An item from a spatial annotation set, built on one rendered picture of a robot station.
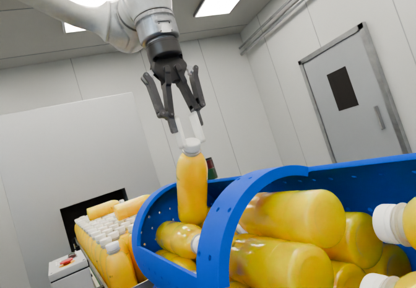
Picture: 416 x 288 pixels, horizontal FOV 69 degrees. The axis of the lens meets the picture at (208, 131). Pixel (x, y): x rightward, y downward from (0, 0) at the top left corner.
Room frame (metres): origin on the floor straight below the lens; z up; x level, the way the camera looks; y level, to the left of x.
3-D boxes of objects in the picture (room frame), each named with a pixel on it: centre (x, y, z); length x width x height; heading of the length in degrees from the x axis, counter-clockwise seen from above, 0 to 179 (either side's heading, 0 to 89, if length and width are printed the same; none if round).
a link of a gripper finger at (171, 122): (0.63, 0.07, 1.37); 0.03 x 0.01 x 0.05; 119
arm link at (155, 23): (0.65, 0.04, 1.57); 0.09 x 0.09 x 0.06
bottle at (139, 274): (1.14, 0.38, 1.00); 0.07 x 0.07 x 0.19
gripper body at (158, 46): (0.65, 0.04, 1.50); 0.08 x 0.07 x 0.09; 119
